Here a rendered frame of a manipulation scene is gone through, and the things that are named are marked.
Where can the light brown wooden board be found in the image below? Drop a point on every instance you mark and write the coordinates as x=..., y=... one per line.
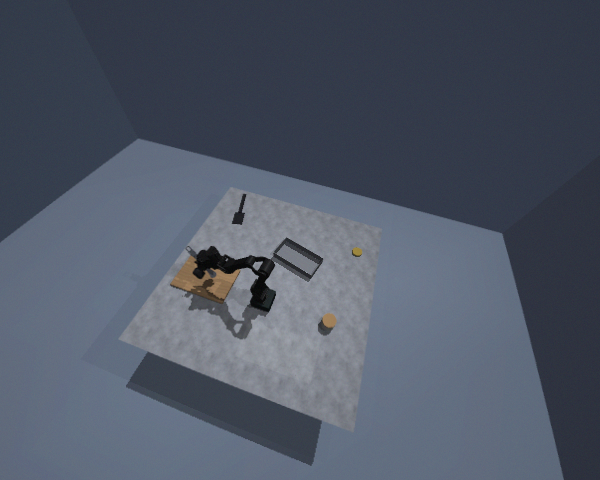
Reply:
x=215, y=289

